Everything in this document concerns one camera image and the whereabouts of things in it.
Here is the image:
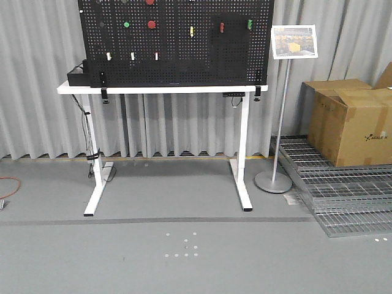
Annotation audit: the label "lower red mushroom button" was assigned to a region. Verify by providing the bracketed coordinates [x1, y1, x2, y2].
[148, 20, 156, 29]

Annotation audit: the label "desk height controller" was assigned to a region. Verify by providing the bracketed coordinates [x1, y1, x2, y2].
[222, 92, 245, 98]

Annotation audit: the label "right black pegboard clamp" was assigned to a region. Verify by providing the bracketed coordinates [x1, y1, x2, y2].
[254, 70, 262, 102]

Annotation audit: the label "black pegboard clamp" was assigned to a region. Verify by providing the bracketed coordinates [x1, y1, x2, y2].
[99, 72, 109, 104]
[254, 70, 262, 102]

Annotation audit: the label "left black pegboard clamp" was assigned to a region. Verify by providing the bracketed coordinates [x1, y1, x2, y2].
[99, 72, 109, 104]

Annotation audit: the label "white standing desk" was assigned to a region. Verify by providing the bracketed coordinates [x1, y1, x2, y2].
[57, 81, 268, 217]

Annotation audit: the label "black perforated pegboard panel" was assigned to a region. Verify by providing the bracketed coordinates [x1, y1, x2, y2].
[78, 0, 274, 88]

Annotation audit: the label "black box on desk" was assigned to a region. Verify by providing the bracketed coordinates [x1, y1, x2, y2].
[67, 59, 91, 86]

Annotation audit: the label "silver sign stand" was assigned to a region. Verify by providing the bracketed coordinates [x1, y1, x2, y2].
[255, 24, 319, 194]

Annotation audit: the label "large cardboard box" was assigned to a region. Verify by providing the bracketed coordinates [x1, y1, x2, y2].
[303, 79, 391, 167]

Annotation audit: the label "metal floor grating stack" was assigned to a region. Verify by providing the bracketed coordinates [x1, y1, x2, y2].
[279, 136, 391, 238]

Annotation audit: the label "flat cardboard behind box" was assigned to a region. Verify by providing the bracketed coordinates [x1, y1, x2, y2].
[374, 62, 392, 89]

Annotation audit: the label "black cables on desk leg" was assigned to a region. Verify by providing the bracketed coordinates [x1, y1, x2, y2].
[72, 94, 116, 179]

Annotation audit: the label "green toggle switch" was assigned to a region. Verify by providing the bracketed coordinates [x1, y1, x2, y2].
[247, 19, 253, 30]

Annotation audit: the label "orange cable on floor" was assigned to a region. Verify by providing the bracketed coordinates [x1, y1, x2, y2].
[0, 176, 22, 200]

